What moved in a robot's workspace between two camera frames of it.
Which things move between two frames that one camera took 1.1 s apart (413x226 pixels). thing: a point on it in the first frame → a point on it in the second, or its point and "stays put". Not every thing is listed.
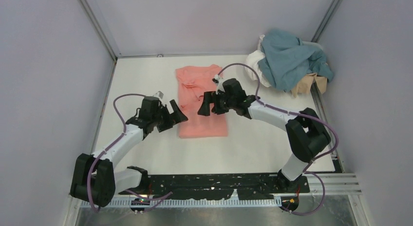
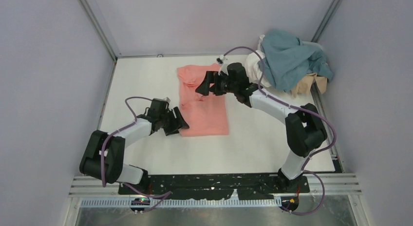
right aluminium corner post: [336, 2] stays put
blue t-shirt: [287, 59] stays put
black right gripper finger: [208, 99] → [203, 88]
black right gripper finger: [220, 108] → [220, 88]
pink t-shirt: [192, 82] stays put
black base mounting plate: [247, 186] stays put
